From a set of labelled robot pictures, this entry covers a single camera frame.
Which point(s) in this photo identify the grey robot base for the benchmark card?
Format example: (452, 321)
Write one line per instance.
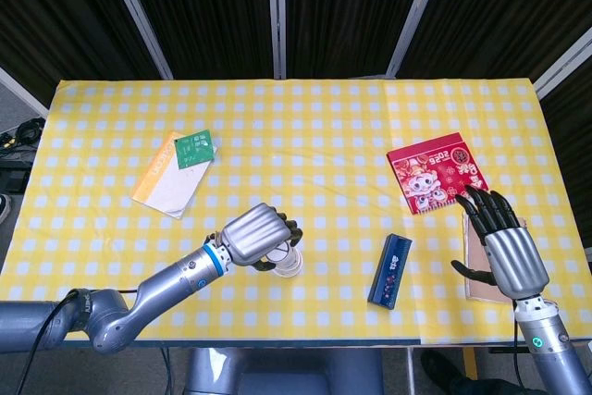
(282, 372)

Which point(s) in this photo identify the grey table leg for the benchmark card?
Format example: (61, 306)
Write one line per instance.
(409, 372)

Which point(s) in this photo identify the dark trouser leg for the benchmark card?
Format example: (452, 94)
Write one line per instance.
(485, 386)

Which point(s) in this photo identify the yellow white checkered tablecloth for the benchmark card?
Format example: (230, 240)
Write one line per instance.
(296, 127)

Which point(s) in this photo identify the black shoe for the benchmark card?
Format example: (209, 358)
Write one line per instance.
(439, 366)

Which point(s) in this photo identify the blue rectangular box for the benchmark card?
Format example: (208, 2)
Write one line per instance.
(389, 272)

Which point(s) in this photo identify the black floor box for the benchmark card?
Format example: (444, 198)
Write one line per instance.
(10, 178)

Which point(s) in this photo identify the yellow white booklet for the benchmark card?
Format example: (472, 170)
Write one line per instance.
(168, 187)

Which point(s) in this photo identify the white paper cup black line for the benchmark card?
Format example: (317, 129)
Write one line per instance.
(283, 256)

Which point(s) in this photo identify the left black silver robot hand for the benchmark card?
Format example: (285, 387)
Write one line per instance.
(252, 233)

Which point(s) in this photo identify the grey partition post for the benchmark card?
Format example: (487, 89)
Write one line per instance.
(23, 94)
(416, 11)
(276, 11)
(562, 62)
(136, 11)

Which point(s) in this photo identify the brown spiral notebook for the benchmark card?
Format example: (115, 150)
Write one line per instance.
(476, 288)

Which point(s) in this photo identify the dark partition panel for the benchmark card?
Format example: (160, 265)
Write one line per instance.
(571, 150)
(499, 11)
(347, 11)
(60, 20)
(203, 11)

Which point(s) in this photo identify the green card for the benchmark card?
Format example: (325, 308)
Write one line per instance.
(194, 149)

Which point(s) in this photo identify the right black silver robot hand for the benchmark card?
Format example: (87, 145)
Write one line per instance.
(513, 261)

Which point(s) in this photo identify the yellow strip under table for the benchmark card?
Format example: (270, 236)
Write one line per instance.
(469, 362)

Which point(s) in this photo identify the red cartoon calendar notebook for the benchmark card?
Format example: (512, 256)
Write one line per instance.
(430, 173)

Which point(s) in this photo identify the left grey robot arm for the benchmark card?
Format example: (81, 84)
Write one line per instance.
(152, 293)

